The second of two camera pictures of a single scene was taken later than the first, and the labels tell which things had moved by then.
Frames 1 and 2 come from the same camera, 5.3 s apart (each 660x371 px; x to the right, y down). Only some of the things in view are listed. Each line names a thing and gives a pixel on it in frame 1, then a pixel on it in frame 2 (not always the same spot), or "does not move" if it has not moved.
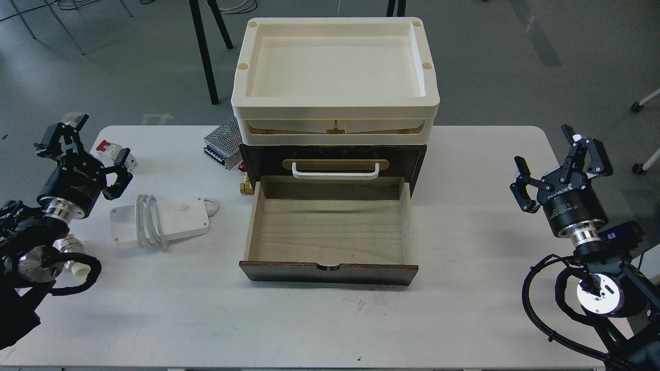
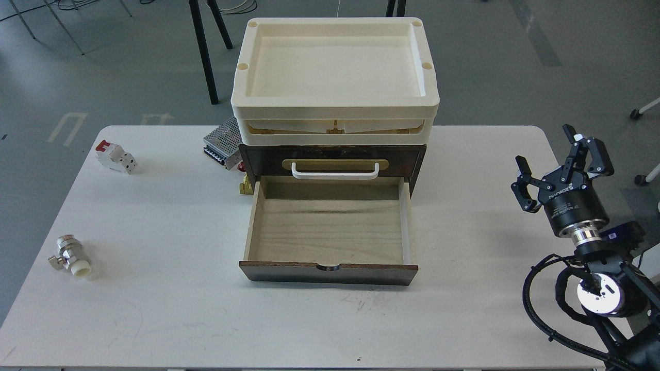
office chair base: (636, 106) → (641, 180)
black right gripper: (573, 207) does not move
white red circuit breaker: (106, 152) does not move
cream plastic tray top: (334, 81) does not move
